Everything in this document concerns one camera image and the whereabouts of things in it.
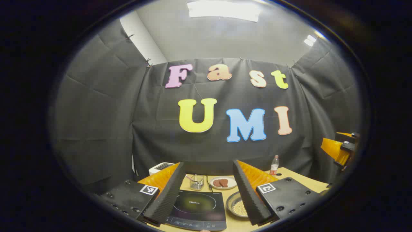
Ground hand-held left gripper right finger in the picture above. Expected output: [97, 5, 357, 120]
[232, 159, 322, 226]

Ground heap of soybeans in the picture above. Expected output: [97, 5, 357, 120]
[232, 200, 249, 217]

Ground steel pot with black handle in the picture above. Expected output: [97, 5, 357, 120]
[226, 191, 250, 218]

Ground white toaster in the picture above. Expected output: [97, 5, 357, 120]
[149, 162, 175, 176]

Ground small wire basket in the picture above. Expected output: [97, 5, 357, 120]
[189, 174, 205, 191]

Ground black induction cooktop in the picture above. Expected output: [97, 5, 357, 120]
[166, 189, 227, 231]

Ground round white plate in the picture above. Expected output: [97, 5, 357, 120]
[209, 176, 238, 190]

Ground large ceiling light panel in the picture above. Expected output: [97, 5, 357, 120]
[187, 0, 260, 22]

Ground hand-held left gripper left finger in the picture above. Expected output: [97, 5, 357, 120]
[97, 162, 186, 226]

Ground clear plastic water bottle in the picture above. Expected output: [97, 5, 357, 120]
[270, 155, 280, 176]

